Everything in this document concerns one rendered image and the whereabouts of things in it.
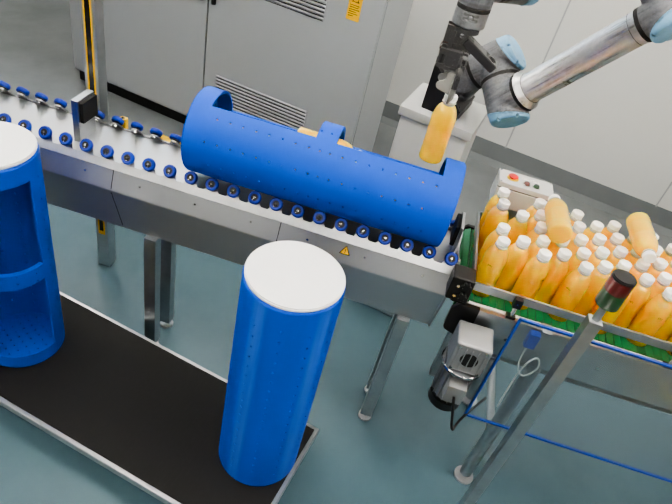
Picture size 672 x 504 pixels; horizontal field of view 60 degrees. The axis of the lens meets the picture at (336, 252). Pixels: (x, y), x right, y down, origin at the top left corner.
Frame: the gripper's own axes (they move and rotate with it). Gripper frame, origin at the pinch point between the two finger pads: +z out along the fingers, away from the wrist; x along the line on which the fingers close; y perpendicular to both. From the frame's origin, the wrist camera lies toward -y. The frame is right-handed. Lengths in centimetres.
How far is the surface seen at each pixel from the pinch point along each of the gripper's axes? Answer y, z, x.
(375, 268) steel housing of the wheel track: 6, 58, 14
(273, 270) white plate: 33, 40, 50
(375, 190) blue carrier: 13.2, 29.2, 13.5
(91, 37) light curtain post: 132, 28, -30
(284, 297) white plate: 27, 40, 58
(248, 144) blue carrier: 55, 27, 12
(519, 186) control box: -34, 34, -24
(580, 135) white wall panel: -110, 101, -251
